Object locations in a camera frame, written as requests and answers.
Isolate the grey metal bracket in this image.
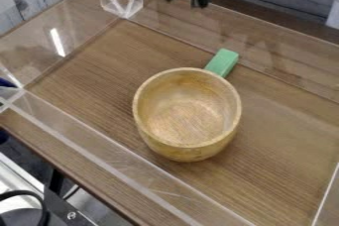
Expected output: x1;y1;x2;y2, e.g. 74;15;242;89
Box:
44;189;98;226

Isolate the blue object at edge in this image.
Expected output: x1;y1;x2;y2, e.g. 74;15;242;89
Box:
0;77;16;88

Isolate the brown wooden bowl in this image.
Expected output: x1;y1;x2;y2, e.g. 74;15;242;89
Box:
132;67;243;163

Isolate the black table leg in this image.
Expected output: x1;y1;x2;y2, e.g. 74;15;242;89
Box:
50;169;66;195

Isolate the green rectangular block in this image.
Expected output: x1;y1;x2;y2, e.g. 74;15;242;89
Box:
205;49;239;77

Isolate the black cable loop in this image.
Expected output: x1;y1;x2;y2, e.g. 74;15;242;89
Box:
0;189;51;226

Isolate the clear acrylic enclosure wall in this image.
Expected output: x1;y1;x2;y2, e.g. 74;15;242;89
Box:
0;0;339;226

